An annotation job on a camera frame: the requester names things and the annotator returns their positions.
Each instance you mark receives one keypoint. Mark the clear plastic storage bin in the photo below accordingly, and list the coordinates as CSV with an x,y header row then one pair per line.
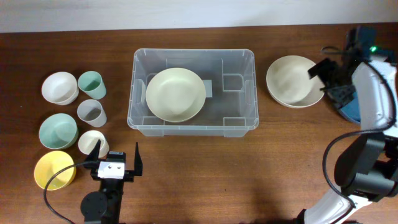
x,y
232,111

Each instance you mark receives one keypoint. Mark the dark blue bowl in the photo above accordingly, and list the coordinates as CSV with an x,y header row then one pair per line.
x,y
350,111

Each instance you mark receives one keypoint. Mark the yellow bowl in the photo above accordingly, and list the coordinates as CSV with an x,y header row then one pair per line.
x,y
51,163

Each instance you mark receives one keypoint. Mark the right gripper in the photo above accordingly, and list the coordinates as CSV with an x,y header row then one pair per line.
x,y
340,98

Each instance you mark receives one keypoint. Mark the white small bowl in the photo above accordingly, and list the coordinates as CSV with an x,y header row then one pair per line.
x,y
60,88

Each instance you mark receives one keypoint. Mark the mint green bowl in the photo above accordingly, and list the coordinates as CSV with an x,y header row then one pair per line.
x,y
58,131

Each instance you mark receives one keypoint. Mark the white label in bin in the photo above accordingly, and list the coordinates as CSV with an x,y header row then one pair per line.
x,y
208,88

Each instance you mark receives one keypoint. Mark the mint green cup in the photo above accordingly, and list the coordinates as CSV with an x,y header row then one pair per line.
x,y
92,84

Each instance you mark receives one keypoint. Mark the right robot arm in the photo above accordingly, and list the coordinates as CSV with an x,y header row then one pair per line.
x,y
360,167

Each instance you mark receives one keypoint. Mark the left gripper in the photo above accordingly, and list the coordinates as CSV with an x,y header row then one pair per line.
x,y
129,174

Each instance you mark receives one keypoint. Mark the cream white cup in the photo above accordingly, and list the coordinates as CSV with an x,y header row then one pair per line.
x,y
88,141

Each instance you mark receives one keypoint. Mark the large beige bowl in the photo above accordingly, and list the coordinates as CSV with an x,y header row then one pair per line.
x,y
175,95

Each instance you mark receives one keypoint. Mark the grey translucent cup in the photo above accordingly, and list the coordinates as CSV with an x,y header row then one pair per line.
x,y
92,112

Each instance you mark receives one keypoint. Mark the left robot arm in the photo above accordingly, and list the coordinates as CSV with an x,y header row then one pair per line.
x,y
104,205

